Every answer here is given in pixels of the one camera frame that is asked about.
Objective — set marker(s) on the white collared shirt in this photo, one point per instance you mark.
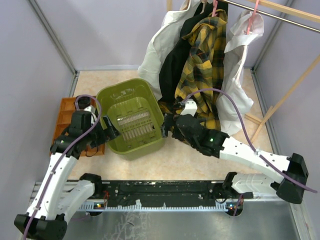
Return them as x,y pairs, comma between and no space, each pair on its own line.
235,54

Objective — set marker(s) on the black hanging garment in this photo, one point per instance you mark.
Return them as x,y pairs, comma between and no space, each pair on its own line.
196,61

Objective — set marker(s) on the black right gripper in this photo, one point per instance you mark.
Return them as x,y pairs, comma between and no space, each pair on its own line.
170,121

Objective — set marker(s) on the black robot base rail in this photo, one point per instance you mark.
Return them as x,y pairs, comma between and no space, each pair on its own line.
168,193

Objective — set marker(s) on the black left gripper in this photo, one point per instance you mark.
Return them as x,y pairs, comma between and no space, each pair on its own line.
107,134

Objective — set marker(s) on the green plastic basket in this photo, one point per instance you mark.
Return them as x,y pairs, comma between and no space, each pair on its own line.
133,110

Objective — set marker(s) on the yellow plaid shirt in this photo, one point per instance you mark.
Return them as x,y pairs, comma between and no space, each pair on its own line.
206,112

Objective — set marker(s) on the pink hanger with plaid shirt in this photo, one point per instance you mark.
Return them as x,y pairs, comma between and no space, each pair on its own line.
214,5

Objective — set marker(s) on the wooden rack frame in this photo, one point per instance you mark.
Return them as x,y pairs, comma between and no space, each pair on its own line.
289,11

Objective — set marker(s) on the pink plastic hanger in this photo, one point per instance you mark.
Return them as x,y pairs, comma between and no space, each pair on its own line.
250,27

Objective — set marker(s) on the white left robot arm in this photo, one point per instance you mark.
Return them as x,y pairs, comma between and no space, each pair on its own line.
48,215

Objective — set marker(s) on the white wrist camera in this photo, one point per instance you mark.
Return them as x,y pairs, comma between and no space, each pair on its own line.
91,109
190,108

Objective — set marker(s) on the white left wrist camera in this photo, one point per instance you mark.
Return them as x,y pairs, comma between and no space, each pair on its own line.
91,109

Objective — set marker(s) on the orange compartment tray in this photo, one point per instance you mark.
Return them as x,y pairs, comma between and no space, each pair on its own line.
67,107

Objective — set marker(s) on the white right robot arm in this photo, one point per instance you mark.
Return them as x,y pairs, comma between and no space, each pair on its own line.
286,176

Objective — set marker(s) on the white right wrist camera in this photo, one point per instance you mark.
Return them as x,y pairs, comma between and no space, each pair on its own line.
190,108

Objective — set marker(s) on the cream white hanging garment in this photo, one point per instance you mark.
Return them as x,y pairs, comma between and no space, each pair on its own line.
162,43

